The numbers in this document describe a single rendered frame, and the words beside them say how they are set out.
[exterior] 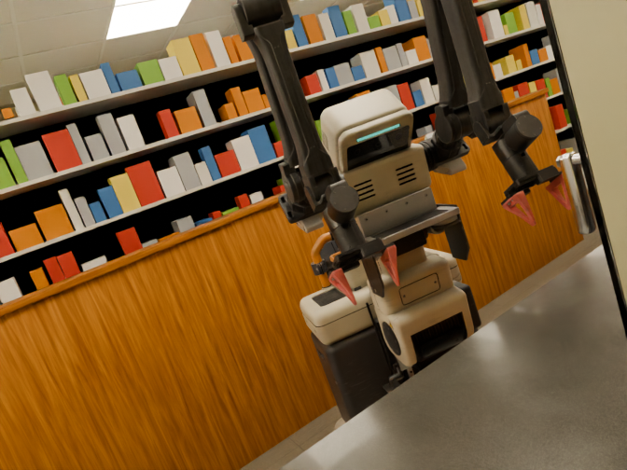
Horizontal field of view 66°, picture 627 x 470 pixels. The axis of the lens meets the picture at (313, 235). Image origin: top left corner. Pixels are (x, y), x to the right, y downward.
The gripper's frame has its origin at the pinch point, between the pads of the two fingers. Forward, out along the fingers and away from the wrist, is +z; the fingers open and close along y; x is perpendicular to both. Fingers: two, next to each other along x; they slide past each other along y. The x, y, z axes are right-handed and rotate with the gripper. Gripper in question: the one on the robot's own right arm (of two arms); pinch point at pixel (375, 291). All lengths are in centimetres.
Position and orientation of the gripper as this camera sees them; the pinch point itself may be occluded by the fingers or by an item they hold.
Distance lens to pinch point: 98.0
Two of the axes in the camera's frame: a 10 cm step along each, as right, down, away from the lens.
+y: 9.1, -3.7, 2.0
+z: 4.1, 8.6, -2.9
